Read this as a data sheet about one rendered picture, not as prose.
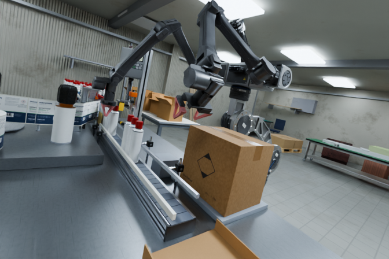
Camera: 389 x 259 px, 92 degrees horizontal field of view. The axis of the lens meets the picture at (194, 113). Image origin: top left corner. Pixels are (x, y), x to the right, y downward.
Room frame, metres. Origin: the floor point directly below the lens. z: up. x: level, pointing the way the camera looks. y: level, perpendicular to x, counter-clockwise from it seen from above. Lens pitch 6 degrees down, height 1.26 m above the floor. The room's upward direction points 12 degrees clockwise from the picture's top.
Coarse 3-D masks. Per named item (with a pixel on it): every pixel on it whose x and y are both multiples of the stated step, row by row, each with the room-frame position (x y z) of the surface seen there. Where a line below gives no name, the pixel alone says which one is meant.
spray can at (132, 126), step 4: (132, 120) 0.93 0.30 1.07; (136, 120) 0.93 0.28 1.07; (132, 124) 0.93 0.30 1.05; (132, 128) 0.92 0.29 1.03; (128, 132) 0.93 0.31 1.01; (128, 136) 0.92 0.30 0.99; (128, 140) 0.92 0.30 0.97; (128, 144) 0.92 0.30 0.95; (128, 148) 0.92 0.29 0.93; (128, 152) 0.92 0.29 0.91
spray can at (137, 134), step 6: (138, 126) 0.86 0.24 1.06; (132, 132) 0.87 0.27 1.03; (138, 132) 0.85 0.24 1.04; (132, 138) 0.86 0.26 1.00; (138, 138) 0.86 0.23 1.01; (132, 144) 0.85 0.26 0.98; (138, 144) 0.86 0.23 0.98; (132, 150) 0.85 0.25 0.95; (138, 150) 0.87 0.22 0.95; (132, 156) 0.85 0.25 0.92; (138, 156) 0.87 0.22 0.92
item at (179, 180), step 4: (144, 148) 0.88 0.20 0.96; (148, 152) 0.84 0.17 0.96; (152, 156) 0.81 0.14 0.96; (156, 156) 0.80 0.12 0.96; (156, 160) 0.77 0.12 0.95; (160, 160) 0.76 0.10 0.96; (160, 164) 0.74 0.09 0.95; (164, 164) 0.73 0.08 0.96; (164, 168) 0.71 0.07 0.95; (168, 168) 0.70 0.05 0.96; (168, 172) 0.69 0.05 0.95; (172, 172) 0.67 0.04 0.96; (172, 176) 0.67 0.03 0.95; (176, 176) 0.65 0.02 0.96; (180, 180) 0.62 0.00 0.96; (184, 184) 0.60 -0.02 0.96; (188, 184) 0.60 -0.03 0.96; (188, 188) 0.59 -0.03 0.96; (192, 188) 0.58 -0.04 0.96; (192, 192) 0.57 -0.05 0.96; (196, 192) 0.57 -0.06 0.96; (196, 196) 0.55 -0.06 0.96
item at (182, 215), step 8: (112, 136) 1.20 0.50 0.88; (112, 144) 1.06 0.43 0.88; (120, 144) 1.09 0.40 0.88; (144, 168) 0.83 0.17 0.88; (136, 176) 0.74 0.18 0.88; (152, 176) 0.77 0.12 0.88; (152, 184) 0.71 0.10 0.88; (160, 184) 0.72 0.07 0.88; (160, 192) 0.67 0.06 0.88; (168, 192) 0.68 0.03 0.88; (152, 200) 0.61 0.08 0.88; (168, 200) 0.63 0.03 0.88; (176, 200) 0.63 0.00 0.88; (160, 208) 0.57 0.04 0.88; (176, 208) 0.59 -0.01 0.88; (184, 208) 0.60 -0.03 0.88; (176, 216) 0.55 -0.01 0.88; (184, 216) 0.56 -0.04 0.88; (176, 224) 0.52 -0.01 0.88
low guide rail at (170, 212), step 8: (104, 128) 1.23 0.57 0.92; (120, 152) 0.91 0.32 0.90; (128, 160) 0.82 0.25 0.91; (136, 168) 0.74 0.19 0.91; (144, 176) 0.69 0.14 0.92; (144, 184) 0.67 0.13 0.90; (152, 192) 0.61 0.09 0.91; (160, 200) 0.56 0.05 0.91; (168, 208) 0.53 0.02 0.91; (168, 216) 0.52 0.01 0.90
